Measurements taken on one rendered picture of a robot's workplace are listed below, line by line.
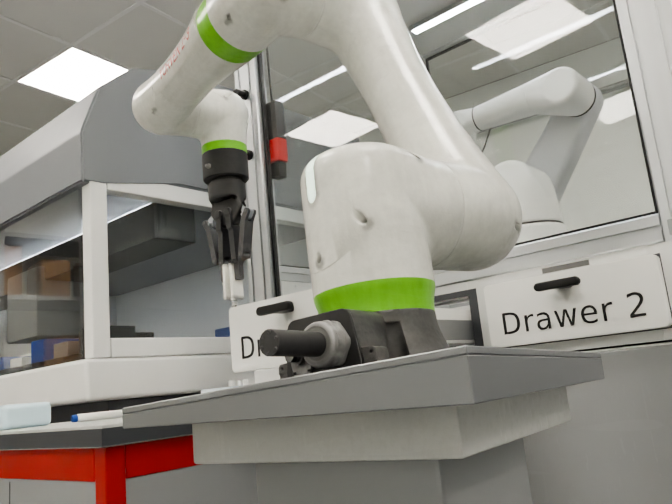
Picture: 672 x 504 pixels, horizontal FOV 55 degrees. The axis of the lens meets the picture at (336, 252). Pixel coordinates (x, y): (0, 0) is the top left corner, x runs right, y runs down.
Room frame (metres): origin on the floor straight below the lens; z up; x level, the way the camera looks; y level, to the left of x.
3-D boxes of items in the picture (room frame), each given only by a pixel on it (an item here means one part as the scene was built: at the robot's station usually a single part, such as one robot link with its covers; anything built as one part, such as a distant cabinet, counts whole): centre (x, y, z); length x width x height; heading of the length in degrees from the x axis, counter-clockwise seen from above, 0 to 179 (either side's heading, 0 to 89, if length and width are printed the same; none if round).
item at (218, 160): (1.26, 0.20, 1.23); 0.12 x 0.09 x 0.06; 145
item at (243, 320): (1.02, 0.08, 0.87); 0.29 x 0.02 x 0.11; 50
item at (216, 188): (1.25, 0.21, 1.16); 0.08 x 0.07 x 0.09; 55
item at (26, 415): (1.25, 0.65, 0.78); 0.15 x 0.10 x 0.04; 57
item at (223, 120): (1.25, 0.21, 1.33); 0.13 x 0.11 x 0.14; 126
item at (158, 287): (2.63, 0.95, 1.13); 1.78 x 1.14 x 0.45; 50
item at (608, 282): (1.06, -0.37, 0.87); 0.29 x 0.02 x 0.11; 50
